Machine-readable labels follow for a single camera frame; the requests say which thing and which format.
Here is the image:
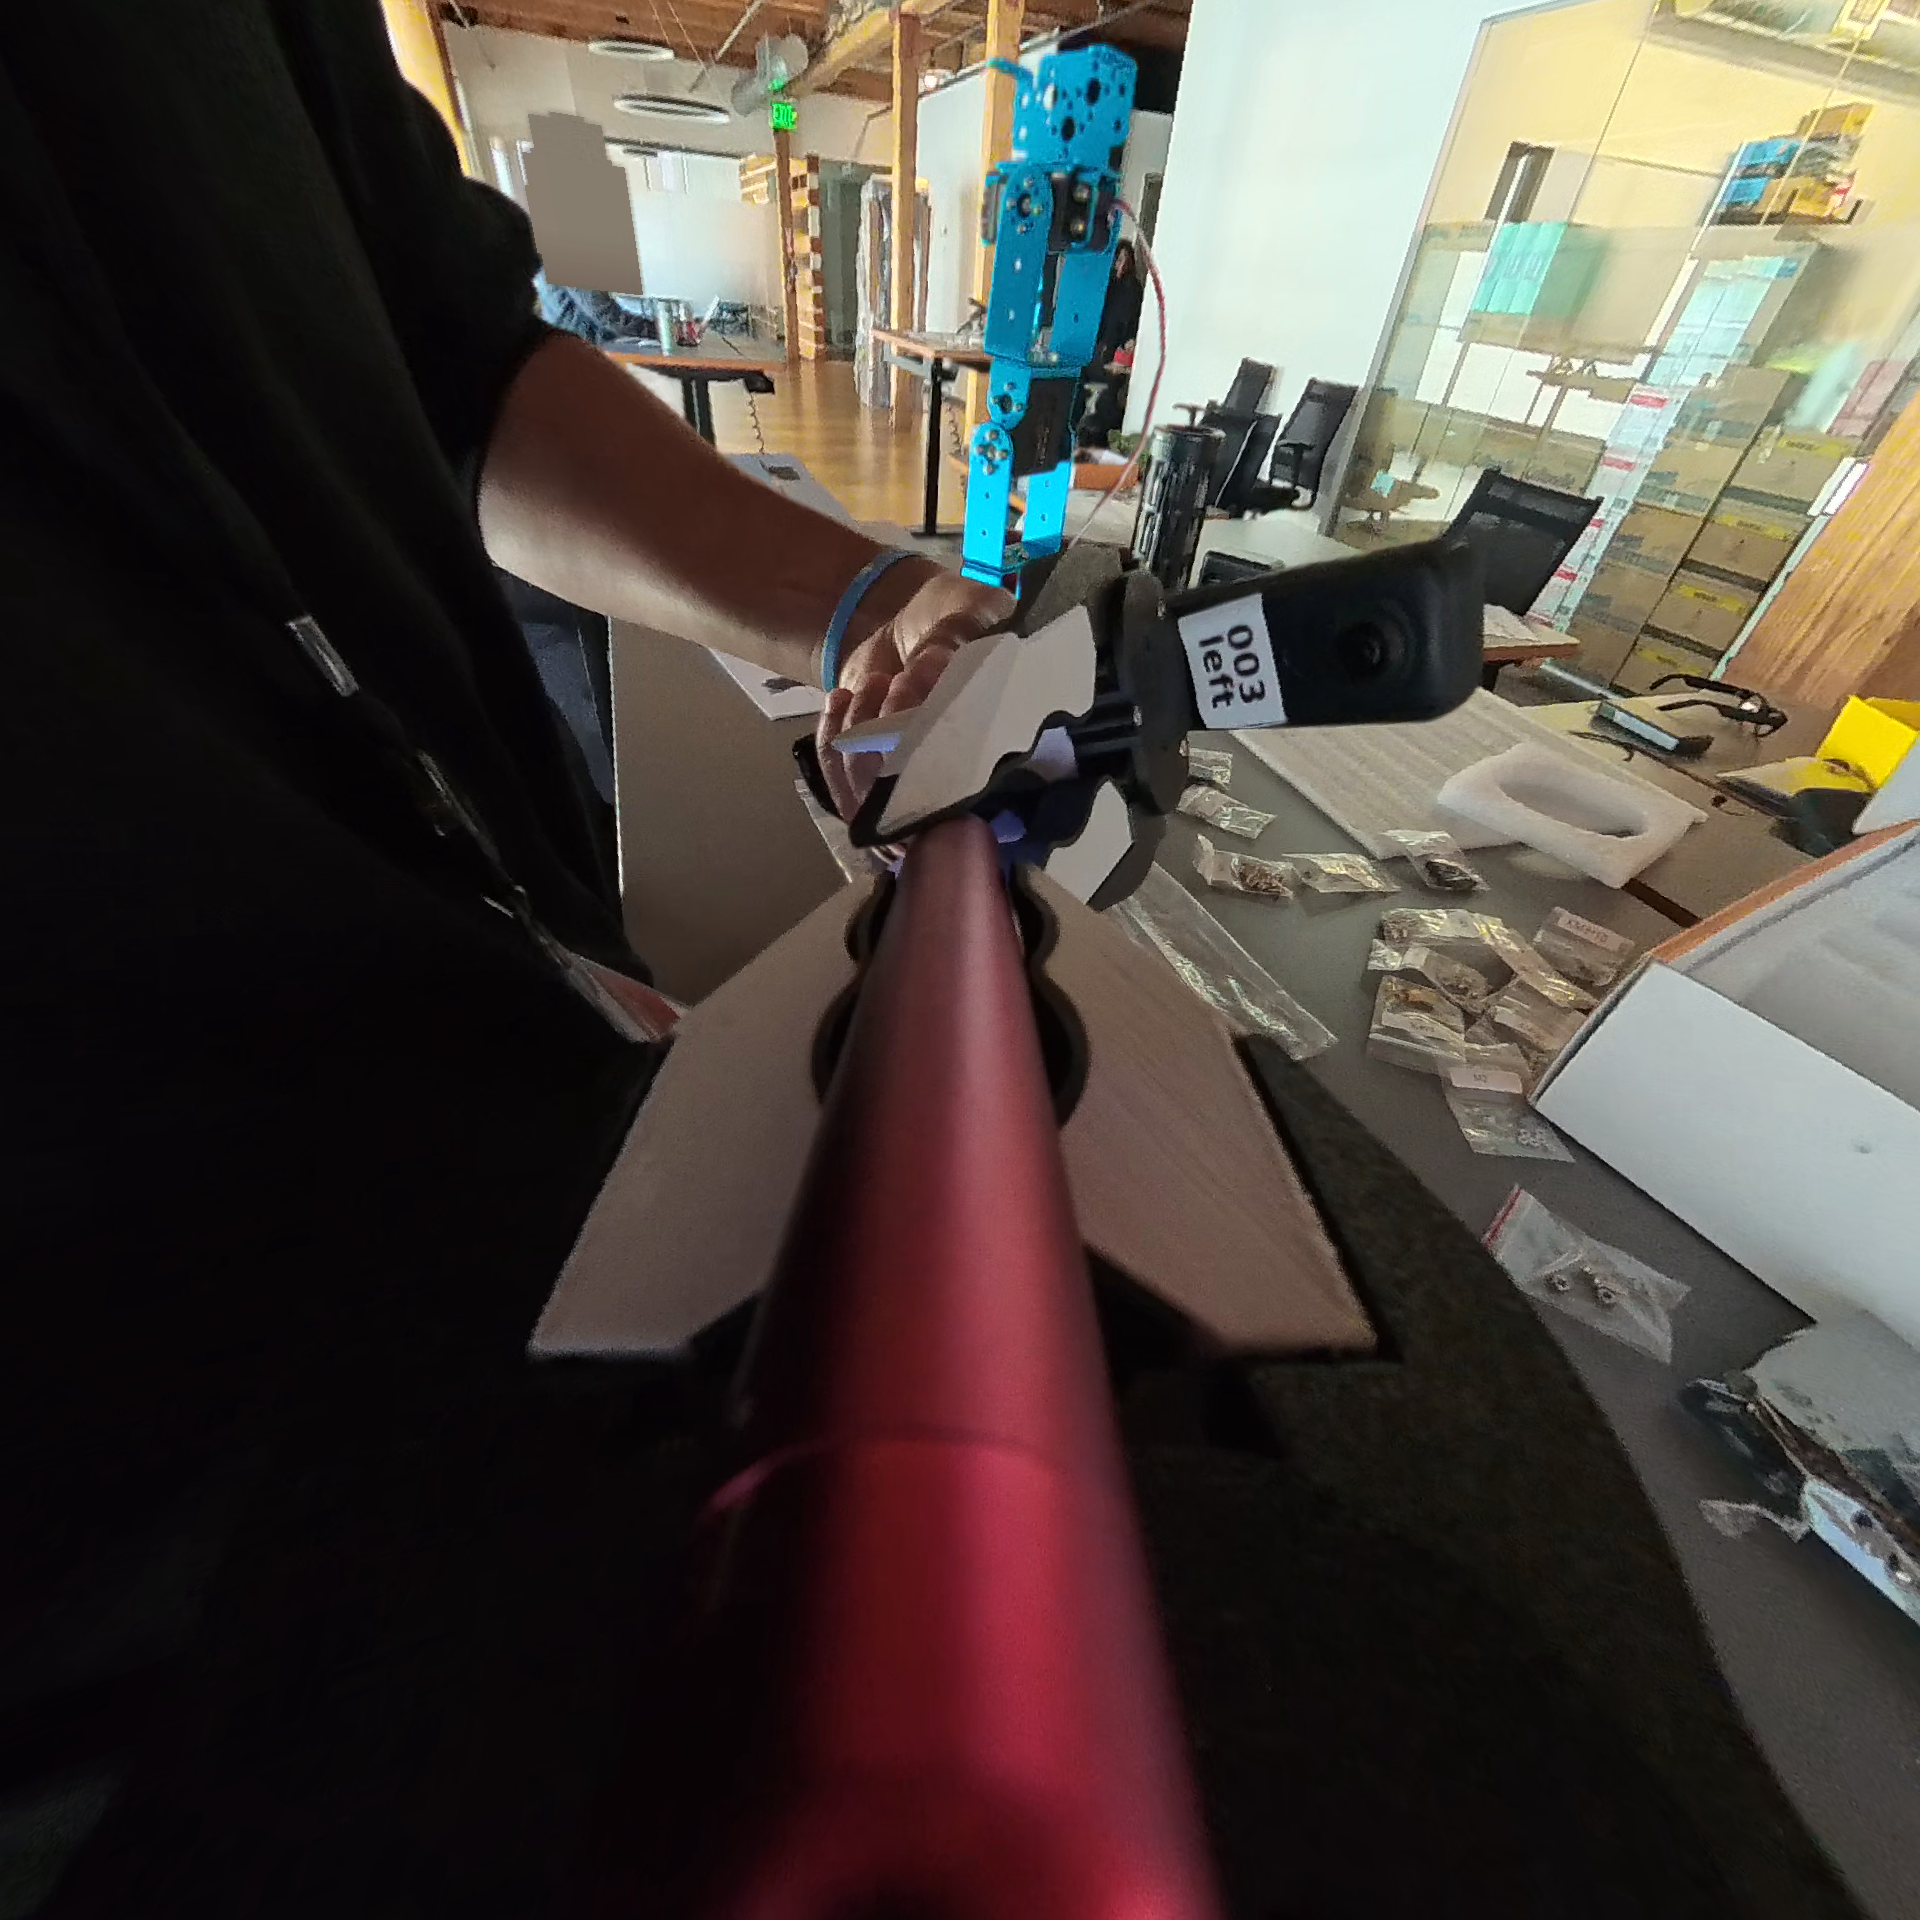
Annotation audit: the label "red-edged screw zip bag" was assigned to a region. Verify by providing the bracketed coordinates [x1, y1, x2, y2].
[1481, 1183, 1690, 1366]

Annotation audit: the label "pile of small parts bags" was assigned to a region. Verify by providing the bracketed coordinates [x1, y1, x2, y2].
[1174, 742, 1640, 1163]

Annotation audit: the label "wooden standing desk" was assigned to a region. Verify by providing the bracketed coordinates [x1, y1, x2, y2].
[599, 333, 791, 446]

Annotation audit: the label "torn printed packaging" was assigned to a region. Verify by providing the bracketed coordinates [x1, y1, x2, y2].
[1679, 1311, 1920, 1630]

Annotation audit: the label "storage shelf with boxes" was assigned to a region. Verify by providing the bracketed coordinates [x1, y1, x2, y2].
[1386, 96, 1913, 698]

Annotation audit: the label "person's left forearm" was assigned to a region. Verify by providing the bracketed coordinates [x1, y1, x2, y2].
[477, 333, 902, 694]

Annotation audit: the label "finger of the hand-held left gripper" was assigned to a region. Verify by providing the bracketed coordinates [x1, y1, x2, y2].
[1047, 776, 1174, 914]
[847, 597, 1109, 855]

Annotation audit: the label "blue wristband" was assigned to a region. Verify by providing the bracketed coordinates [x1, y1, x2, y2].
[816, 546, 924, 694]

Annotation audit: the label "person's left hand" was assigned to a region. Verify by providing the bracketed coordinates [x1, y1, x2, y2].
[814, 569, 1024, 824]

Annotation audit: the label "large clear plastic bag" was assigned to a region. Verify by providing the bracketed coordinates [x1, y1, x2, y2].
[1110, 861, 1338, 1065]

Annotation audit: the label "red screwdriver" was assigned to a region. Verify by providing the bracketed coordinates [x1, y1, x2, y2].
[696, 815, 1224, 1920]

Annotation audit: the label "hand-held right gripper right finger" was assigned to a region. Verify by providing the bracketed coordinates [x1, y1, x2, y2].
[1016, 866, 1377, 1360]

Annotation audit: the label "white foam insert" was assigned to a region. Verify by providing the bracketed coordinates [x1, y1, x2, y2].
[1430, 737, 1712, 887]

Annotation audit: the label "black lanyard with badge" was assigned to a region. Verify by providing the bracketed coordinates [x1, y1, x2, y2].
[285, 611, 680, 1046]

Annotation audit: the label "yellow object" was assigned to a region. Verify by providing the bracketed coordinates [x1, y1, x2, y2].
[1804, 693, 1920, 800]

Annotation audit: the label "person in black shirt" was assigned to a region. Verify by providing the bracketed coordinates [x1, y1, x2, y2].
[0, 0, 684, 1920]

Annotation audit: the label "white paper sheet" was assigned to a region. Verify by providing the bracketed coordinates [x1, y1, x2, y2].
[710, 643, 830, 731]

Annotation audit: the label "wooden post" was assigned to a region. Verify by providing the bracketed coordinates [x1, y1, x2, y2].
[884, 0, 925, 424]
[964, 0, 1024, 437]

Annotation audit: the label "black flat case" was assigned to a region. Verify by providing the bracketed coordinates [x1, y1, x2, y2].
[1590, 697, 1713, 759]

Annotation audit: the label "black cylinder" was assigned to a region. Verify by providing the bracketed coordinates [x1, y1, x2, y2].
[1132, 422, 1228, 597]

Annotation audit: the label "wooden panel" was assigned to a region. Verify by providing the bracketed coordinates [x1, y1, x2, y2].
[1726, 434, 1920, 719]

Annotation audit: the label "white cardboard box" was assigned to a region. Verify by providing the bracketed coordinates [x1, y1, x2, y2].
[1529, 815, 1920, 1344]

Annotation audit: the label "black office chair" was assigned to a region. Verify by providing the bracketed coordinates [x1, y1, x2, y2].
[1266, 377, 1360, 514]
[1444, 467, 1604, 619]
[1199, 357, 1278, 453]

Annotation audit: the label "black glasses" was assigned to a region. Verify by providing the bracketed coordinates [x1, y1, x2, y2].
[1647, 670, 1792, 739]

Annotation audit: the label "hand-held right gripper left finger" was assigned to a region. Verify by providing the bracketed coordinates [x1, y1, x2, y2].
[528, 877, 902, 1365]

